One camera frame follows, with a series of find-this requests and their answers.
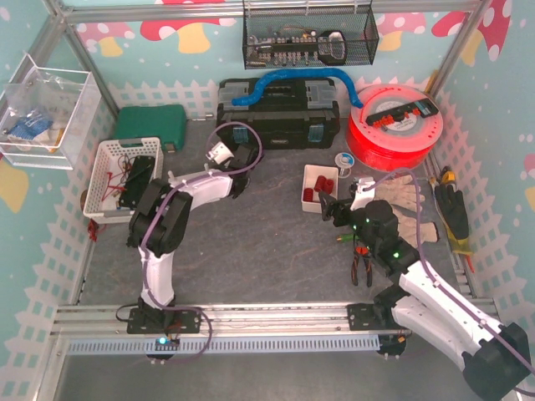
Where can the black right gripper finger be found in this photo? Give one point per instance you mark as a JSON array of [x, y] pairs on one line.
[[326, 200], [328, 211]]

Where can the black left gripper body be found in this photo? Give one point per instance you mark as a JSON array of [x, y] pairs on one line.
[[243, 168]]

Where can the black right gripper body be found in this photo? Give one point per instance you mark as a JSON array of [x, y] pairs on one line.
[[335, 210]]

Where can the large red spring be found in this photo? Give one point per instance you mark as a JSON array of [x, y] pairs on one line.
[[329, 186]]

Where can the white peg fixture base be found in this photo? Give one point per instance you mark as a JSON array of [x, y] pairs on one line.
[[177, 181]]

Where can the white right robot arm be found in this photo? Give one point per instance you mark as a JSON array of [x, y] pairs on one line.
[[494, 358]]

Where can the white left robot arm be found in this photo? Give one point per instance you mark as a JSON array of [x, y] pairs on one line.
[[159, 223]]

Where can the red spring middle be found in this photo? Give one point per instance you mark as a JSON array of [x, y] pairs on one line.
[[319, 183]]

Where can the red spring left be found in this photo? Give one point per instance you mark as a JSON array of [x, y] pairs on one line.
[[308, 195]]

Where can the white spring box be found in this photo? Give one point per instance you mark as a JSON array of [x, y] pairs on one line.
[[310, 174]]

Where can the green hand tool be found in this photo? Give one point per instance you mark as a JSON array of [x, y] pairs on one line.
[[346, 238]]

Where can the black toolbox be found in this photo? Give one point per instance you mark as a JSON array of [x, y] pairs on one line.
[[292, 114]]

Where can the upper white work glove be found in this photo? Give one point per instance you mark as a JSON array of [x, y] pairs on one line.
[[401, 191]]

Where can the white work glove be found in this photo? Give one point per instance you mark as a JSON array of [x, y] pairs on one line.
[[407, 227], [401, 191]]

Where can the lower white work glove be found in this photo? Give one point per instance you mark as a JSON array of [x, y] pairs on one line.
[[407, 227]]

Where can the green plastic case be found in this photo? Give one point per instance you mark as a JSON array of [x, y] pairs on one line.
[[166, 122]]

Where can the red filament spool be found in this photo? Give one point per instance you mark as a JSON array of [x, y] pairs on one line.
[[402, 144]]

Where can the black device in basket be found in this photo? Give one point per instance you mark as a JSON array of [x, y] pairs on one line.
[[136, 181]]

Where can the black yellow rubber glove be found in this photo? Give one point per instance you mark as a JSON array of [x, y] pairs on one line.
[[451, 207]]

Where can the yellow black tool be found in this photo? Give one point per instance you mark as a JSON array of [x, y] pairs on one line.
[[446, 177]]

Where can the white perforated basket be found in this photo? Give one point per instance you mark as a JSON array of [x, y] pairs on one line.
[[111, 167]]

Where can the black power strip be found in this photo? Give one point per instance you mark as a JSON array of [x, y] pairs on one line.
[[424, 108]]

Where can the clear acrylic box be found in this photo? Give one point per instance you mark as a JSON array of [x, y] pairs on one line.
[[69, 97]]

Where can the blue white glove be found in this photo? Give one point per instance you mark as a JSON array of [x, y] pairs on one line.
[[33, 126]]

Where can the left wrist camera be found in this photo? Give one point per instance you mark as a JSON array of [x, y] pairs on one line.
[[219, 154]]

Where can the solder wire spool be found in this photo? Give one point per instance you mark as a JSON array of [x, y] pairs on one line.
[[344, 161]]

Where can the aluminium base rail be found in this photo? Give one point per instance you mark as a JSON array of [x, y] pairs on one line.
[[251, 320]]

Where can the black wire mesh basket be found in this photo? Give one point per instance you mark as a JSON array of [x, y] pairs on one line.
[[308, 37]]

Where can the grey slotted cable duct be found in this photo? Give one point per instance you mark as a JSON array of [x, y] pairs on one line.
[[224, 345]]

